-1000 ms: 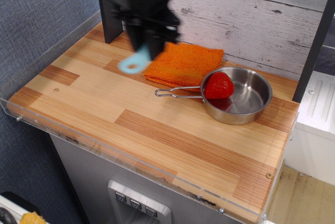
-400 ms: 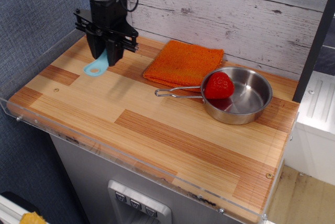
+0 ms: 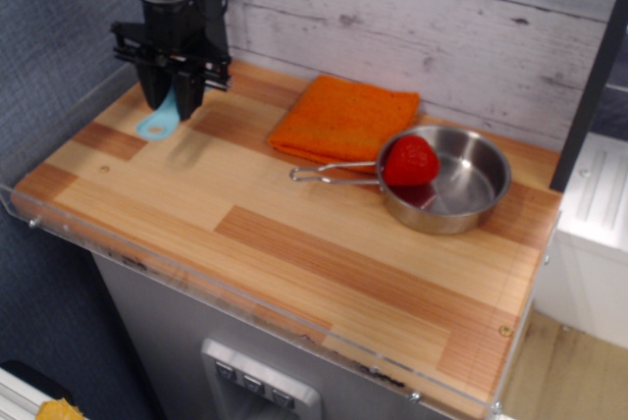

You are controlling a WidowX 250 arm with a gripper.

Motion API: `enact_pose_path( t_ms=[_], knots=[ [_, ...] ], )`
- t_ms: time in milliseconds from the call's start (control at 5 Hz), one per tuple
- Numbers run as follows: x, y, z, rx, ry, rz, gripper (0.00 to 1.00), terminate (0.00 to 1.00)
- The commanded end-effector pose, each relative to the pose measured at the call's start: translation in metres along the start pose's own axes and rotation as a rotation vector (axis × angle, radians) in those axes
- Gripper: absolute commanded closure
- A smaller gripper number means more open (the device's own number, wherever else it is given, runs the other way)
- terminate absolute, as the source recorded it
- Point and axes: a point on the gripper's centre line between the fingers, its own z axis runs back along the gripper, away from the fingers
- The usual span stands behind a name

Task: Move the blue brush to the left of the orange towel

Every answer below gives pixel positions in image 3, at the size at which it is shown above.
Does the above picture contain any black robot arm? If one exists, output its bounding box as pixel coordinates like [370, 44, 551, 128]
[111, 0, 232, 121]

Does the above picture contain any yellow object at corner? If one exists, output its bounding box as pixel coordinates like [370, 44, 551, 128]
[34, 398, 85, 420]

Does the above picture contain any white side unit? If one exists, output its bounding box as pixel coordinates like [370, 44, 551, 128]
[533, 132, 627, 348]

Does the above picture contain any red toy strawberry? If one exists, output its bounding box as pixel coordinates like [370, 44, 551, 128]
[383, 134, 441, 186]

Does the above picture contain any grey cabinet front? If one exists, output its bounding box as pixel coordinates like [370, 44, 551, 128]
[94, 255, 444, 419]

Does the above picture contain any orange folded towel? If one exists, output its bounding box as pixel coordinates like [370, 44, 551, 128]
[268, 76, 420, 175]

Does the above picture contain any dark grey right post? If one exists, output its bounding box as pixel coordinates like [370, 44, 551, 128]
[551, 0, 628, 193]

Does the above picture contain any light blue scrub brush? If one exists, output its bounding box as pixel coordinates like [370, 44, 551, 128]
[135, 87, 180, 141]

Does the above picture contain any small stainless steel pan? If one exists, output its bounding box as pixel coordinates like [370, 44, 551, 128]
[289, 125, 511, 235]

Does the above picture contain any silver dispenser button panel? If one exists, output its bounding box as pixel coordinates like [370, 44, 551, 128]
[201, 339, 323, 419]

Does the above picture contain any clear acrylic table guard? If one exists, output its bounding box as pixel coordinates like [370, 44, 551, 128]
[7, 62, 560, 419]

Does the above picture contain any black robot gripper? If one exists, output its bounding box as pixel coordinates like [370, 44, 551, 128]
[111, 0, 231, 121]

